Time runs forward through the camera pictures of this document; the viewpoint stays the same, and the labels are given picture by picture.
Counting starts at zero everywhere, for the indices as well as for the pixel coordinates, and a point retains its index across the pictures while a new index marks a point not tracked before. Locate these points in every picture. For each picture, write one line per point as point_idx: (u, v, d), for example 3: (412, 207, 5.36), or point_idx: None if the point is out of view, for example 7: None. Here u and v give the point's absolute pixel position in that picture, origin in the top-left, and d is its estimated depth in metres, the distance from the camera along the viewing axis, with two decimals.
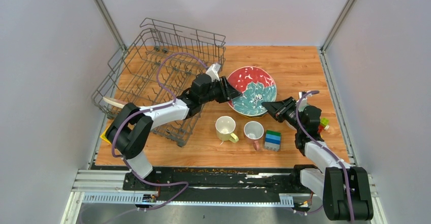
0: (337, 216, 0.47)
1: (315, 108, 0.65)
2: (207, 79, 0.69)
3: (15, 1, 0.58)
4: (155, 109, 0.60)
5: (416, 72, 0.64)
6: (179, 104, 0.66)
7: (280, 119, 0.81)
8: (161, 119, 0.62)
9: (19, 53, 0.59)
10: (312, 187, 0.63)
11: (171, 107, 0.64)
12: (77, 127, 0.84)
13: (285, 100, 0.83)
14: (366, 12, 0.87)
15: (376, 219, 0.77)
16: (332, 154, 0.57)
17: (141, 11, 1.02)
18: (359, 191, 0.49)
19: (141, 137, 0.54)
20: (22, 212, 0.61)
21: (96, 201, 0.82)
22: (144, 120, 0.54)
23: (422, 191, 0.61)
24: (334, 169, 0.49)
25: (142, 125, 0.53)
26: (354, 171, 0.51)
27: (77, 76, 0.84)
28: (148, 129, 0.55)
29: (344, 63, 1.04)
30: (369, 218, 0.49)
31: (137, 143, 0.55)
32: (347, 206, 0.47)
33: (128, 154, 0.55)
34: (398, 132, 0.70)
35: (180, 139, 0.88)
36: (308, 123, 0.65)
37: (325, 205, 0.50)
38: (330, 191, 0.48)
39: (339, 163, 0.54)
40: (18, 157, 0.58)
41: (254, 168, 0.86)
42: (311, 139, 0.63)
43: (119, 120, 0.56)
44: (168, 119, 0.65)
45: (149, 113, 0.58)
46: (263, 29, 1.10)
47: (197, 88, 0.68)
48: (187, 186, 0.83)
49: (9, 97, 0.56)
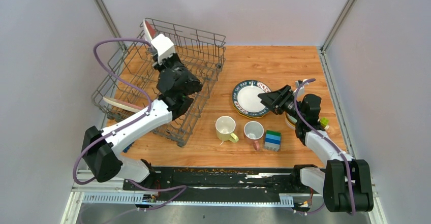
0: (337, 209, 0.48)
1: (315, 96, 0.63)
2: (167, 86, 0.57)
3: (16, 2, 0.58)
4: (121, 130, 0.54)
5: (416, 71, 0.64)
6: (155, 113, 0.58)
7: (279, 111, 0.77)
8: (133, 136, 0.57)
9: (20, 53, 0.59)
10: (312, 184, 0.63)
11: (144, 119, 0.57)
12: (77, 126, 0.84)
13: (281, 89, 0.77)
14: (366, 12, 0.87)
15: (376, 220, 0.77)
16: (332, 145, 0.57)
17: (141, 11, 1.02)
18: (360, 183, 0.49)
19: (106, 165, 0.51)
20: (21, 212, 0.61)
21: (96, 201, 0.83)
22: (104, 149, 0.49)
23: (421, 190, 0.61)
24: (335, 162, 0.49)
25: (101, 156, 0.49)
26: (356, 164, 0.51)
27: (77, 76, 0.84)
28: (113, 155, 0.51)
29: (344, 63, 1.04)
30: (368, 209, 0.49)
31: (106, 170, 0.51)
32: (348, 198, 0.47)
33: (101, 179, 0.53)
34: (399, 132, 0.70)
35: (180, 139, 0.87)
36: (308, 111, 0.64)
37: (326, 197, 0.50)
38: (331, 184, 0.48)
39: (339, 155, 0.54)
40: (18, 157, 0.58)
41: (254, 168, 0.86)
42: (311, 128, 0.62)
43: (84, 146, 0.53)
44: (146, 130, 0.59)
45: (112, 136, 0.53)
46: (263, 28, 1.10)
47: (168, 93, 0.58)
48: (185, 189, 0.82)
49: (9, 96, 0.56)
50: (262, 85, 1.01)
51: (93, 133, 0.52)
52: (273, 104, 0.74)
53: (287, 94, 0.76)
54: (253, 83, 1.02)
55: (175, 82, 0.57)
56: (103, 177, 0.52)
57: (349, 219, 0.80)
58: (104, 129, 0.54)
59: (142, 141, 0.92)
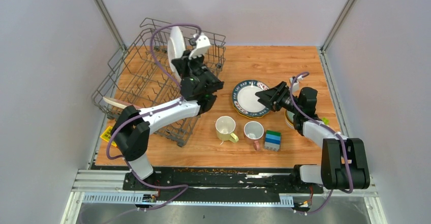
0: (335, 186, 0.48)
1: (310, 89, 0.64)
2: (188, 92, 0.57)
3: (16, 2, 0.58)
4: (156, 113, 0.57)
5: (416, 71, 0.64)
6: (187, 103, 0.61)
7: (277, 107, 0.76)
8: (164, 121, 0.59)
9: (20, 53, 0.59)
10: (313, 179, 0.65)
11: (176, 107, 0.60)
12: (77, 126, 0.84)
13: (277, 86, 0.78)
14: (366, 11, 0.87)
15: (376, 220, 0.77)
16: (329, 128, 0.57)
17: (141, 11, 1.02)
18: (356, 160, 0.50)
19: (139, 142, 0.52)
20: (21, 212, 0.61)
21: (96, 201, 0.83)
22: (142, 127, 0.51)
23: (421, 191, 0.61)
24: (331, 140, 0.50)
25: (139, 132, 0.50)
26: (351, 142, 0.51)
27: (77, 76, 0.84)
28: (147, 134, 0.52)
29: (344, 63, 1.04)
30: (365, 187, 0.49)
31: (136, 148, 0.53)
32: (345, 174, 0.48)
33: (130, 156, 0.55)
34: (399, 132, 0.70)
35: (180, 139, 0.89)
36: (304, 103, 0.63)
37: (324, 176, 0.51)
38: (328, 160, 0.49)
39: (336, 135, 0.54)
40: (18, 157, 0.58)
41: (254, 168, 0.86)
42: (308, 118, 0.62)
43: (120, 122, 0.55)
44: (175, 118, 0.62)
45: (148, 117, 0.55)
46: (263, 28, 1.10)
47: (191, 97, 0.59)
48: (186, 188, 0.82)
49: (10, 96, 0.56)
50: (262, 85, 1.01)
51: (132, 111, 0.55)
52: (271, 100, 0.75)
53: (284, 89, 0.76)
54: (253, 83, 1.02)
55: (194, 89, 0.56)
56: (130, 153, 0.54)
57: (349, 219, 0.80)
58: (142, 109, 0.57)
59: None
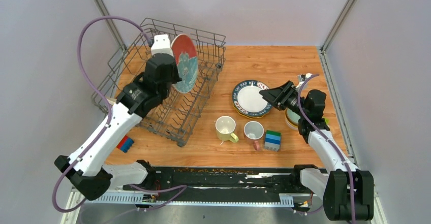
0: (336, 217, 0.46)
1: (319, 92, 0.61)
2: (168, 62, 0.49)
3: (16, 2, 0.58)
4: (86, 153, 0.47)
5: (416, 71, 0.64)
6: (117, 120, 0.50)
7: (281, 107, 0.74)
8: (104, 154, 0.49)
9: (19, 52, 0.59)
10: (311, 185, 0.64)
11: (106, 132, 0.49)
12: (76, 127, 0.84)
13: (283, 85, 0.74)
14: (367, 12, 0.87)
15: (376, 219, 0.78)
16: (338, 152, 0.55)
17: (140, 11, 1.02)
18: (362, 193, 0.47)
19: (88, 188, 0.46)
20: (21, 212, 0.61)
21: (96, 201, 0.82)
22: (78, 178, 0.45)
23: (421, 190, 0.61)
24: (339, 173, 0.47)
25: (76, 185, 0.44)
26: (360, 174, 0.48)
27: (77, 76, 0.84)
28: (89, 177, 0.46)
29: (344, 63, 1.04)
30: (368, 218, 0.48)
31: (92, 191, 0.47)
32: (348, 208, 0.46)
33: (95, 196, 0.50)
34: (399, 132, 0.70)
35: (180, 139, 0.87)
36: (312, 108, 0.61)
37: (326, 204, 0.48)
38: (332, 192, 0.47)
39: (343, 164, 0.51)
40: (18, 156, 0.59)
41: (254, 168, 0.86)
42: (315, 129, 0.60)
43: None
44: (118, 138, 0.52)
45: (80, 163, 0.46)
46: (263, 28, 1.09)
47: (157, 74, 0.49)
48: (183, 190, 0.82)
49: (10, 95, 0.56)
50: (262, 85, 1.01)
51: (59, 167, 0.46)
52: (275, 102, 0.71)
53: (290, 90, 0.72)
54: (253, 83, 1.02)
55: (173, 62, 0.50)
56: (96, 194, 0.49)
57: None
58: (70, 157, 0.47)
59: (142, 140, 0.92)
